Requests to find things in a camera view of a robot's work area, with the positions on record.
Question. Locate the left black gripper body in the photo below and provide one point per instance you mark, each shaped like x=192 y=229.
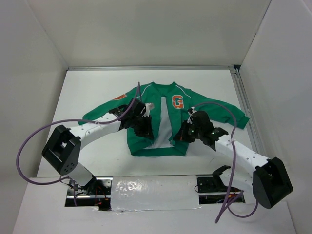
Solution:
x=136 y=121

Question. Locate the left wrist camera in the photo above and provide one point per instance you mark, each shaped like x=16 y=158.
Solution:
x=148 y=108

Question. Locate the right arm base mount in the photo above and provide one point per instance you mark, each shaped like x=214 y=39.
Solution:
x=211 y=188

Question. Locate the aluminium frame rail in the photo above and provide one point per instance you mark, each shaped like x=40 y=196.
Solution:
x=256 y=141

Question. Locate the white taped cover plate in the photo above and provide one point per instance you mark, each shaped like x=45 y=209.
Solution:
x=153 y=193

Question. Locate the green jacket with white lining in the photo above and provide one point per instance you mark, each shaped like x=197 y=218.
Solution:
x=172 y=102

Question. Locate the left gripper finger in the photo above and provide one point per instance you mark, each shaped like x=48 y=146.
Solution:
x=139 y=132
x=147 y=128

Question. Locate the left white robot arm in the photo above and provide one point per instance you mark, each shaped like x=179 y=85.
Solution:
x=64 y=145

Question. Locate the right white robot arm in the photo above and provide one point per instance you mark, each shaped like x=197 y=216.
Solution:
x=271 y=182

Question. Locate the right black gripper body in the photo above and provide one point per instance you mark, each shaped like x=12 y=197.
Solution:
x=193 y=132

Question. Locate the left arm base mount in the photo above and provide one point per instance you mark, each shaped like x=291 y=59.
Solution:
x=97 y=195

